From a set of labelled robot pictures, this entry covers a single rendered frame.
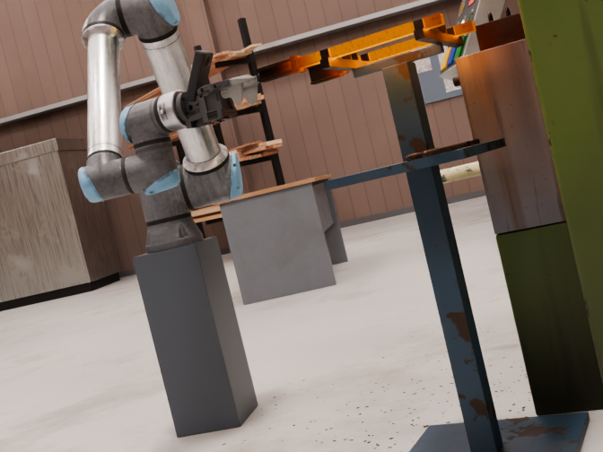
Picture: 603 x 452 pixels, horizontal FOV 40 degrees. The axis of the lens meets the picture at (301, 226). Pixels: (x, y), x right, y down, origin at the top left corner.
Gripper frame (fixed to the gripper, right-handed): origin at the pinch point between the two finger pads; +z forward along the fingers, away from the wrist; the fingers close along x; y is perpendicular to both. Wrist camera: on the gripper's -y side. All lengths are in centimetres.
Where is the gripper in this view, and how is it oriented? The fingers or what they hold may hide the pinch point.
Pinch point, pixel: (255, 76)
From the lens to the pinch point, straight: 187.6
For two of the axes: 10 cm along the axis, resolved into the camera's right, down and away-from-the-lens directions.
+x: -4.3, 1.5, -8.9
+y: 2.3, 9.7, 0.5
